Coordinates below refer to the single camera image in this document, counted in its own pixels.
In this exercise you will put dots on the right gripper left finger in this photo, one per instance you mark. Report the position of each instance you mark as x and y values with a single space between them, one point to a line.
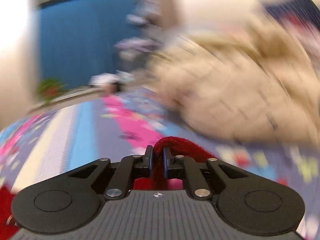
115 179

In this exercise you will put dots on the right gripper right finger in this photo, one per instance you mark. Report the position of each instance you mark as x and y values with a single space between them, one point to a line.
196 176

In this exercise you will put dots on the dark red knit sweater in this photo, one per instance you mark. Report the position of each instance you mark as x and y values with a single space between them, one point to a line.
157 181

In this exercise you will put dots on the floral striped fleece bed blanket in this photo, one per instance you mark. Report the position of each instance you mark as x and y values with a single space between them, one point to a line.
52 142

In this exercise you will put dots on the beige star pattern duvet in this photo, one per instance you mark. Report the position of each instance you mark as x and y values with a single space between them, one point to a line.
259 83

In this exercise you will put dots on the blue curtain window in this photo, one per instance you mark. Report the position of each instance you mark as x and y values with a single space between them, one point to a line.
77 38

